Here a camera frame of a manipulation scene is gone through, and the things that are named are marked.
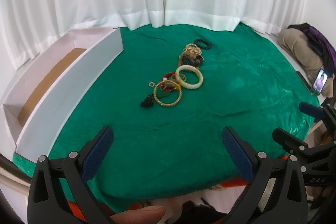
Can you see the black wrist watch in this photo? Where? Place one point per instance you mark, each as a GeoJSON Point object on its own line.
{"type": "Point", "coordinates": [193, 60]}

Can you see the smartphone with lit screen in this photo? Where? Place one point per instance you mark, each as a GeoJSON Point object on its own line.
{"type": "Point", "coordinates": [320, 82]}

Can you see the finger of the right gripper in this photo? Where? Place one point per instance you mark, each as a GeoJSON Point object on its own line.
{"type": "Point", "coordinates": [314, 111]}
{"type": "Point", "coordinates": [291, 144]}

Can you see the pale jade bangle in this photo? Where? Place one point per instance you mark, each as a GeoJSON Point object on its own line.
{"type": "Point", "coordinates": [192, 69]}

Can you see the operator thumb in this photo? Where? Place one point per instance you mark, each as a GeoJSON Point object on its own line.
{"type": "Point", "coordinates": [146, 215]}

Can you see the beige pillow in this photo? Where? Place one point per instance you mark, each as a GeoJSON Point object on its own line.
{"type": "Point", "coordinates": [296, 43]}

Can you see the gold bangle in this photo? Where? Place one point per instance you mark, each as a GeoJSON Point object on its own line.
{"type": "Point", "coordinates": [175, 85]}

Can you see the clear square buckle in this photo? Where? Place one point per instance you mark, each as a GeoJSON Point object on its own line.
{"type": "Point", "coordinates": [151, 84]}

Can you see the black tassel ornament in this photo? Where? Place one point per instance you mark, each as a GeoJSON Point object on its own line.
{"type": "Point", "coordinates": [148, 102]}

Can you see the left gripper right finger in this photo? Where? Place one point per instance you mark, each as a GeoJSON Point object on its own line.
{"type": "Point", "coordinates": [275, 192]}

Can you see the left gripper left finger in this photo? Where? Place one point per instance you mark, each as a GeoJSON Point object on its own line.
{"type": "Point", "coordinates": [47, 201]}

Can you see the purple black clothing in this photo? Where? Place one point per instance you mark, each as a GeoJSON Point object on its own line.
{"type": "Point", "coordinates": [319, 44]}

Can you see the green patterned cloth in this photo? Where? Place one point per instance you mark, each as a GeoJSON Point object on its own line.
{"type": "Point", "coordinates": [175, 149]}

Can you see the white drawer box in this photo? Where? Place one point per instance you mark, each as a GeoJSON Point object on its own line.
{"type": "Point", "coordinates": [94, 49]}

